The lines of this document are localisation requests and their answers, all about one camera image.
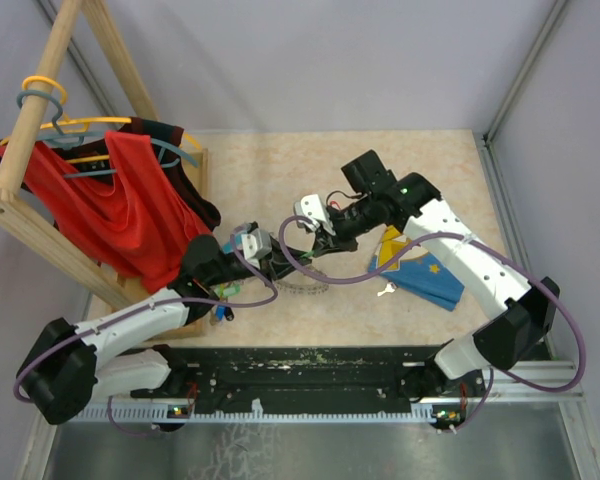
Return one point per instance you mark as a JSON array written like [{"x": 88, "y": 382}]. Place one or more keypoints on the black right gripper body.
[{"x": 352, "y": 222}]

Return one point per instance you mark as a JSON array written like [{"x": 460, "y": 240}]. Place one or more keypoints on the loose silver key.
[{"x": 388, "y": 289}]

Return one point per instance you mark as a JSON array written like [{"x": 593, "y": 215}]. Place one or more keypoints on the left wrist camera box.
[{"x": 256, "y": 244}]

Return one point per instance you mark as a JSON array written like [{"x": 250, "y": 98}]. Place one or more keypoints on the aluminium frame rail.
[{"x": 545, "y": 135}]

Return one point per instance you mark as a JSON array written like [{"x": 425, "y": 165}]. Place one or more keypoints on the red shirt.
[{"x": 136, "y": 223}]

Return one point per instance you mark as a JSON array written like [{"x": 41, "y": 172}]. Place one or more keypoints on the key tag bunch on blue disc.
[{"x": 223, "y": 312}]

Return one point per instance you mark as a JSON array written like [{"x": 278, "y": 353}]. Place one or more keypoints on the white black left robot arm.
[{"x": 71, "y": 364}]

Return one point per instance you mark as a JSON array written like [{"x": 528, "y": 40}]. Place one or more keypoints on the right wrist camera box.
[{"x": 313, "y": 214}]

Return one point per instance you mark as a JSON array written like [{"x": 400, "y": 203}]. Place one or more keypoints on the yellow clothes hanger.
[{"x": 60, "y": 121}]

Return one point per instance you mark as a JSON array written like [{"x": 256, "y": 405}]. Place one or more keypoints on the teal clothes hanger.
[{"x": 90, "y": 158}]

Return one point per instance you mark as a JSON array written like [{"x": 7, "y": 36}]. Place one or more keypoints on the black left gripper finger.
[
  {"x": 276, "y": 271},
  {"x": 284, "y": 255}
]

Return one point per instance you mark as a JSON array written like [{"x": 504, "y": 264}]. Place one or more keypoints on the yellow blue cartoon cloth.
[{"x": 417, "y": 271}]

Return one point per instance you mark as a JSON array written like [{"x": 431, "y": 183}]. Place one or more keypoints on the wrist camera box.
[
  {"x": 256, "y": 244},
  {"x": 313, "y": 214}
]

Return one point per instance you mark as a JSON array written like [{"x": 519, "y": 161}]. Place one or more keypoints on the steel key ring disc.
[{"x": 300, "y": 284}]

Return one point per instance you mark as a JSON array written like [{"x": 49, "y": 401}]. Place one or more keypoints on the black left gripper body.
[{"x": 232, "y": 272}]

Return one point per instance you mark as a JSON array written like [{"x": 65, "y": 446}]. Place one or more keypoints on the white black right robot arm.
[{"x": 518, "y": 313}]

